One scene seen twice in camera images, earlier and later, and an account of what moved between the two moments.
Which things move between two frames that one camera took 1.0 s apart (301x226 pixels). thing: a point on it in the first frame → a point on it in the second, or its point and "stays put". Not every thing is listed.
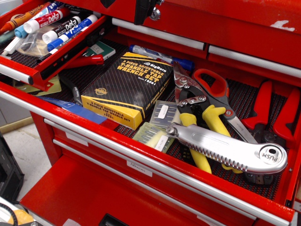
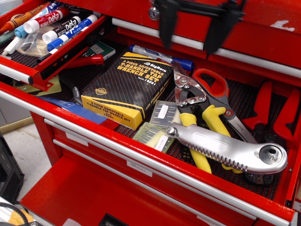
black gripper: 143,9 → 224,14
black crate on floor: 11,176 stays put
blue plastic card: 74,108 stays put
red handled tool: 84,60 stays put
